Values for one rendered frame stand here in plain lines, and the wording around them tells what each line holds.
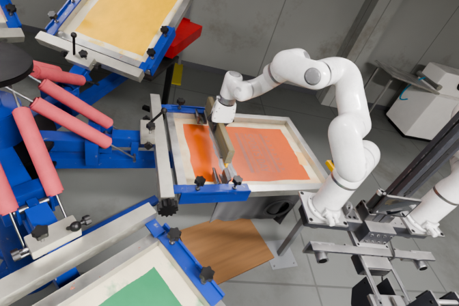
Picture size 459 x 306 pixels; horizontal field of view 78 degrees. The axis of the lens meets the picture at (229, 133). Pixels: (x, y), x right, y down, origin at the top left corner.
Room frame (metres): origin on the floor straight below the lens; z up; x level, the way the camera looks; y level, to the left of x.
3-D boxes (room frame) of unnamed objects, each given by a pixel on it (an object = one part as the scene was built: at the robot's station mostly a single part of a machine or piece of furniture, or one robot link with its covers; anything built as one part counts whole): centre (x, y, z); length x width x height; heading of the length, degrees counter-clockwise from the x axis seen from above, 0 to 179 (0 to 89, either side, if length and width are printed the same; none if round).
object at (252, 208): (1.03, -0.24, 0.77); 0.46 x 0.09 x 0.36; 117
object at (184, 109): (1.30, 0.23, 0.98); 0.30 x 0.05 x 0.07; 117
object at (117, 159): (0.97, 0.28, 0.89); 1.24 x 0.06 x 0.06; 117
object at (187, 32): (2.10, 0.76, 1.06); 0.61 x 0.46 x 0.12; 177
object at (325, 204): (0.76, -0.42, 1.21); 0.16 x 0.13 x 0.15; 16
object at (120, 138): (0.91, 0.39, 1.02); 0.17 x 0.06 x 0.05; 117
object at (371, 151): (0.76, -0.42, 1.37); 0.13 x 0.10 x 0.16; 147
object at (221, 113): (1.08, 0.06, 1.21); 0.10 x 0.08 x 0.11; 118
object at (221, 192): (0.81, -0.02, 0.98); 0.30 x 0.05 x 0.07; 117
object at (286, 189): (1.17, -0.11, 0.97); 0.79 x 0.58 x 0.04; 117
